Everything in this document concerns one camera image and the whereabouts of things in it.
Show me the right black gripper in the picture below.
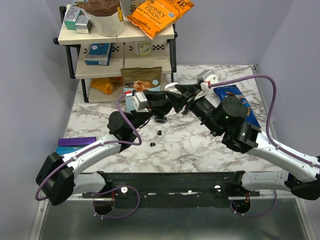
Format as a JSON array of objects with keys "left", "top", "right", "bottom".
[{"left": 165, "top": 82, "right": 223, "bottom": 136}]

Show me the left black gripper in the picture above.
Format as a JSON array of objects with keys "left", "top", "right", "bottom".
[{"left": 128, "top": 90, "right": 173, "bottom": 133}]

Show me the white earbud charging case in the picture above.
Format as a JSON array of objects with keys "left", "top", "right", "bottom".
[{"left": 164, "top": 82, "right": 178, "bottom": 92}]

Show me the black marbled charging case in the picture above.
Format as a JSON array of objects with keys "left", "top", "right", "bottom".
[{"left": 154, "top": 116, "right": 167, "bottom": 124}]

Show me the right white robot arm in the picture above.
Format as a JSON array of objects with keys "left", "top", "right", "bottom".
[{"left": 165, "top": 84, "right": 320, "bottom": 200}]

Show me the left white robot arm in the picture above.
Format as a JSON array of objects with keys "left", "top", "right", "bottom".
[{"left": 35, "top": 90, "right": 173, "bottom": 206}]

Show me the cassava chips bag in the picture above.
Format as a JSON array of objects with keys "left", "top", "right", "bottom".
[{"left": 120, "top": 65, "right": 163, "bottom": 113}]

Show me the blue doritos bag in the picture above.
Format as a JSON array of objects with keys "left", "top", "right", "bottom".
[{"left": 213, "top": 84, "right": 261, "bottom": 128}]

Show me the orange snack bag bottom shelf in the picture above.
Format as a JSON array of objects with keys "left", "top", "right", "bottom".
[{"left": 90, "top": 76, "right": 123, "bottom": 95}]

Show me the white cup on shelf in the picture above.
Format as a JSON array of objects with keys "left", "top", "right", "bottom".
[{"left": 132, "top": 41, "right": 152, "bottom": 57}]

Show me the black and cream shelf rack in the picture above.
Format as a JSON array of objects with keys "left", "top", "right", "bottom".
[{"left": 53, "top": 21, "right": 178, "bottom": 103}]

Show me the blue box on shelf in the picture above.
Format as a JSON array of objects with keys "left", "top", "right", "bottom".
[{"left": 84, "top": 43, "right": 113, "bottom": 66}]

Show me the purple box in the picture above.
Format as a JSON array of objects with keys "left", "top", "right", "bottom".
[{"left": 57, "top": 136, "right": 97, "bottom": 147}]

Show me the orange honey dijon chip bag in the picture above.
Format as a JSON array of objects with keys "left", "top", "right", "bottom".
[{"left": 126, "top": 0, "right": 194, "bottom": 40}]

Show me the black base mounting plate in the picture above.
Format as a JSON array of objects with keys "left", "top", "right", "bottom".
[{"left": 51, "top": 162, "right": 278, "bottom": 210}]

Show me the white carton top shelf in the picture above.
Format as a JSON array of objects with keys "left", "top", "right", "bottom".
[{"left": 120, "top": 0, "right": 145, "bottom": 16}]

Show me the white and brown paper bag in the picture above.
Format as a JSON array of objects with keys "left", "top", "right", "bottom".
[{"left": 76, "top": 0, "right": 125, "bottom": 37}]

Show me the silver small box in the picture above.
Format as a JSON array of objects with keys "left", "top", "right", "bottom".
[{"left": 75, "top": 14, "right": 93, "bottom": 35}]

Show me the shiny blue box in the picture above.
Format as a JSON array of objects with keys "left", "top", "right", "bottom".
[{"left": 55, "top": 146, "right": 83, "bottom": 156}]

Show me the teal RO box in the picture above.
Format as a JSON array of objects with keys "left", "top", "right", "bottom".
[{"left": 63, "top": 0, "right": 86, "bottom": 31}]

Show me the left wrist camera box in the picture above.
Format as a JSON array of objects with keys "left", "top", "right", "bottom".
[{"left": 131, "top": 91, "right": 148, "bottom": 111}]

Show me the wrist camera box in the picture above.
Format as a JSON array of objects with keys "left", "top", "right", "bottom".
[
  {"left": 131, "top": 91, "right": 148, "bottom": 111},
  {"left": 196, "top": 69, "right": 219, "bottom": 91}
]

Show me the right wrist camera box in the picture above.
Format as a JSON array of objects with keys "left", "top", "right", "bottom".
[{"left": 196, "top": 69, "right": 219, "bottom": 91}]

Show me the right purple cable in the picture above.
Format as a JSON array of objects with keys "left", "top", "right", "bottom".
[{"left": 207, "top": 74, "right": 320, "bottom": 169}]

